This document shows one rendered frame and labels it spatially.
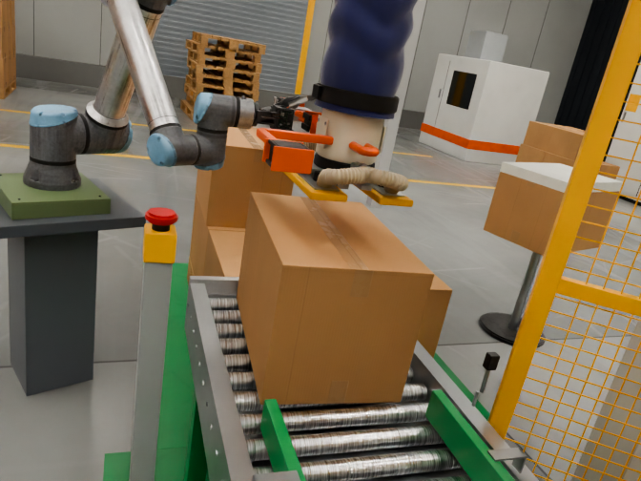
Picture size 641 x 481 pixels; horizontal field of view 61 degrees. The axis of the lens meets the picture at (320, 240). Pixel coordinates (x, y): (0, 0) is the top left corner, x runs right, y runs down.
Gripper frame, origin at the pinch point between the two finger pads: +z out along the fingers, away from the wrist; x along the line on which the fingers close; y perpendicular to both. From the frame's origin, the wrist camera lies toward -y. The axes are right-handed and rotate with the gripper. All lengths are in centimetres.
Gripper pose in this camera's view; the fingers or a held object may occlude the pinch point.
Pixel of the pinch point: (312, 120)
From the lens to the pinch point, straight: 176.0
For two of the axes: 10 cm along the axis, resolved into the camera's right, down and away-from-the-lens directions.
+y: 3.2, 3.7, -8.7
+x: 1.7, -9.3, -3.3
